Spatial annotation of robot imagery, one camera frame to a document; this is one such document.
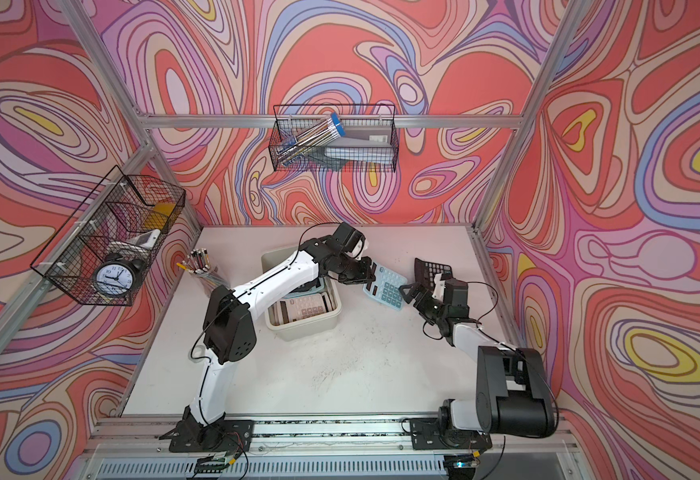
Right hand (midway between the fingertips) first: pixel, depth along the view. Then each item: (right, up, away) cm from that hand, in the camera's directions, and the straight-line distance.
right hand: (409, 302), depth 91 cm
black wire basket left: (-81, +15, -16) cm, 84 cm away
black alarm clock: (-72, +10, -23) cm, 76 cm away
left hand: (-10, +8, -5) cm, 14 cm away
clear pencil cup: (-66, +11, +2) cm, 67 cm away
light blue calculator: (-8, +5, -4) cm, 10 cm away
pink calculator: (-32, -1, -1) cm, 32 cm away
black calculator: (+8, +8, +12) cm, 17 cm away
